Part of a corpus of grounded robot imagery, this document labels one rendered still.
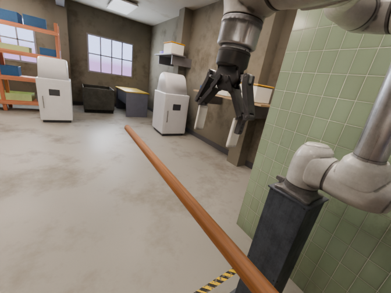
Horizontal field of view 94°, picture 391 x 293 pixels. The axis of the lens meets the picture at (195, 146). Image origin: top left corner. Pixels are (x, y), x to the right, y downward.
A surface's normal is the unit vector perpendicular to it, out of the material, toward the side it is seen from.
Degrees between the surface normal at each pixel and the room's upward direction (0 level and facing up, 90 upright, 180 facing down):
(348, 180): 95
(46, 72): 71
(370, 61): 90
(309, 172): 91
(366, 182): 90
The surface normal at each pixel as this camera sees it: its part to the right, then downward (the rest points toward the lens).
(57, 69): 0.53, 0.04
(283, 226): -0.82, 0.07
